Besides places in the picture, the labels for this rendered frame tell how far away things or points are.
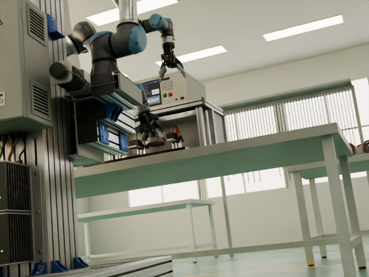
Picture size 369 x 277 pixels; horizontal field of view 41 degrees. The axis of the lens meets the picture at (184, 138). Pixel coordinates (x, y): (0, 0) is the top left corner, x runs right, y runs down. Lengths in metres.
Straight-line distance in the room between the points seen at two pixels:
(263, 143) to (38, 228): 1.14
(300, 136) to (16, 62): 1.32
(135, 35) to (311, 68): 7.41
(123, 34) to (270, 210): 7.26
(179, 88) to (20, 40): 1.43
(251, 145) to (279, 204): 6.78
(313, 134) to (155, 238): 7.83
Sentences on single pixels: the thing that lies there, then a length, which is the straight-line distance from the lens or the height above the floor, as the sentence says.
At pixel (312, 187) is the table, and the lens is 4.57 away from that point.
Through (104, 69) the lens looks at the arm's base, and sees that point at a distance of 2.26.
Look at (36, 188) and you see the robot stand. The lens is 1.93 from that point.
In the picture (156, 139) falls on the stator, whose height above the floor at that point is 0.84.
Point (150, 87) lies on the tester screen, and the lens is 3.16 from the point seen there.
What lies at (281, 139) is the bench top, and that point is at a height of 0.71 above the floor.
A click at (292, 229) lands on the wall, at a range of 9.15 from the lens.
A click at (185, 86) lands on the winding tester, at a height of 1.21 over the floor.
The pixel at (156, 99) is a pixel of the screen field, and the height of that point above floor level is 1.17.
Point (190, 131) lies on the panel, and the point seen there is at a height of 0.95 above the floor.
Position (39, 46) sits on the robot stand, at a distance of 1.97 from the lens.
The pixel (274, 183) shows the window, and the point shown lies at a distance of 9.22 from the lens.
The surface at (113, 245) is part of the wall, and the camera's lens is 10.47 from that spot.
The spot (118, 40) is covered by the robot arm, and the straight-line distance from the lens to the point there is 2.27.
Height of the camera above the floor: 0.30
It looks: 11 degrees up
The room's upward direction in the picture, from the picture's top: 6 degrees counter-clockwise
